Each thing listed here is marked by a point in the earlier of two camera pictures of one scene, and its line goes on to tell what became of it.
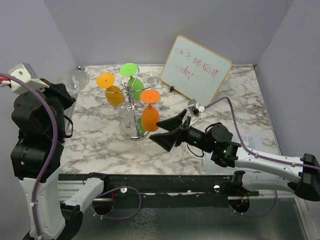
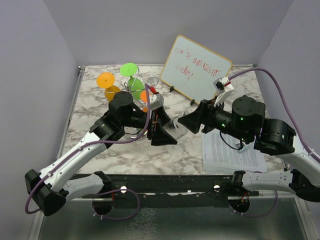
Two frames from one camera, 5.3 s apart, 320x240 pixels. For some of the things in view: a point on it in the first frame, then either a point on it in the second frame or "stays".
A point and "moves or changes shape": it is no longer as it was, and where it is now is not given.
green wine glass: (135, 86) stays
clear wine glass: (75, 81) moves or changes shape
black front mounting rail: (167, 190) stays
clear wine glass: (150, 77) stays
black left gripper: (60, 89) -> (160, 135)
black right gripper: (167, 140) -> (203, 115)
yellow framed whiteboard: (195, 71) stays
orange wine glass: (114, 94) stays
